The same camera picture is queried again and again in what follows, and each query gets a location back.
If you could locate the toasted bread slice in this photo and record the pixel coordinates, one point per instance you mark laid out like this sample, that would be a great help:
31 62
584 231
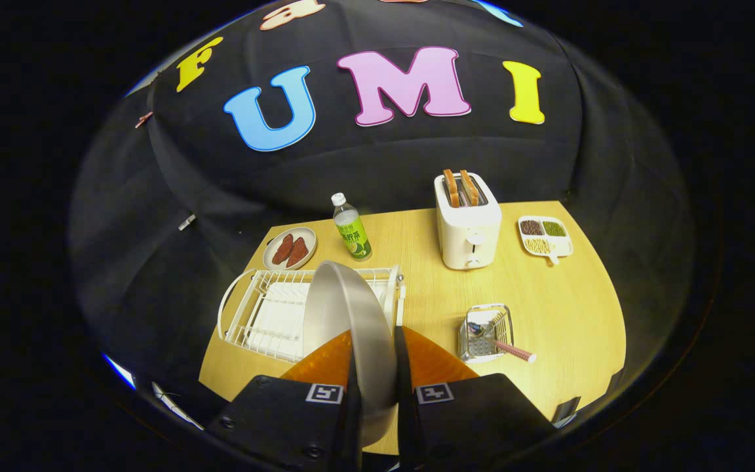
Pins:
470 188
451 189

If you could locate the pink cloth clip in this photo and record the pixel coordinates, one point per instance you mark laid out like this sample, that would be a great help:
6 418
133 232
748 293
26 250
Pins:
144 119

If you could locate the black backdrop cloth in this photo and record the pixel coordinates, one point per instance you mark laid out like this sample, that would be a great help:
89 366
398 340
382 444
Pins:
377 164

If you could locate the grey round plate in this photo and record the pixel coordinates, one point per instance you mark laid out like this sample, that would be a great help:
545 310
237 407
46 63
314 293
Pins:
351 308

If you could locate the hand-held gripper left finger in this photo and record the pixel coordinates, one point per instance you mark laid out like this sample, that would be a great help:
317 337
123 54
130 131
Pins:
353 426

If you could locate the white cloth clip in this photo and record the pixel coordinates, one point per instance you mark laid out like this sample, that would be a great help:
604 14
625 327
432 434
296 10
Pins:
187 222

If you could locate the white toaster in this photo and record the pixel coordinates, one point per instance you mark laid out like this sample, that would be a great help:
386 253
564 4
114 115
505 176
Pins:
469 229

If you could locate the small beige plate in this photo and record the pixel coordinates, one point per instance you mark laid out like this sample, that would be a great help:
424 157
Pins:
304 234

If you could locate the white divided bean dish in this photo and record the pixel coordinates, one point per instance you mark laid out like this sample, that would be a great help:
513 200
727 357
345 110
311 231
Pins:
560 246

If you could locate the green label drink bottle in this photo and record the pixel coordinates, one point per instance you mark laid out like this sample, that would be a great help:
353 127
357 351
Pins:
351 236

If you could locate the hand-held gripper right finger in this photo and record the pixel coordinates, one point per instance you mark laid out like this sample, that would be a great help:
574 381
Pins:
407 419

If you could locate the red meat slice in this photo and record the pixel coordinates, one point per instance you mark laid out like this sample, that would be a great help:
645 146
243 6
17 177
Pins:
282 250
297 253

